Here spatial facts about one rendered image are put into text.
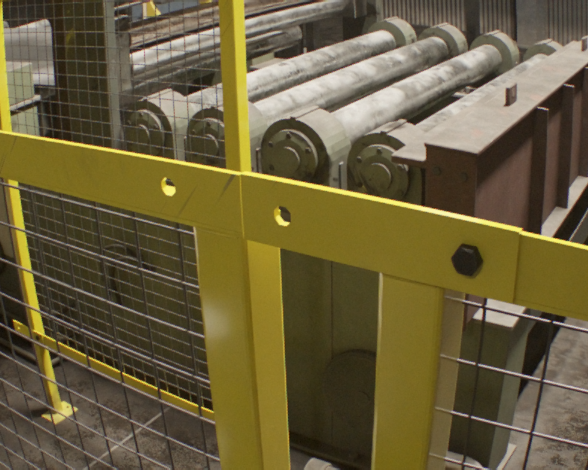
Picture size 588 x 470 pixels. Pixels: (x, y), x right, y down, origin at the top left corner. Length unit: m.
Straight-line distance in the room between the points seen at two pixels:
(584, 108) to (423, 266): 3.29
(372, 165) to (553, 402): 1.48
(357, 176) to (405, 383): 2.11
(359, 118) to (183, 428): 1.42
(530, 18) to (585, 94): 7.50
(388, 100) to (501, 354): 1.17
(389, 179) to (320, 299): 0.54
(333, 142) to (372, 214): 2.25
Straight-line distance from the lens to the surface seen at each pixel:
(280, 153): 2.80
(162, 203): 0.66
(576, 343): 4.01
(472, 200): 2.37
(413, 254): 0.54
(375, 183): 2.64
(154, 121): 3.15
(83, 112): 3.36
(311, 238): 0.58
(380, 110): 3.20
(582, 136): 3.85
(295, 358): 3.10
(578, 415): 3.51
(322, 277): 2.86
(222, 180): 0.61
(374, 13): 5.04
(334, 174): 2.80
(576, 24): 11.63
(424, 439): 0.62
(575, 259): 0.51
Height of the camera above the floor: 2.06
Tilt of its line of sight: 24 degrees down
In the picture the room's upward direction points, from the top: 2 degrees counter-clockwise
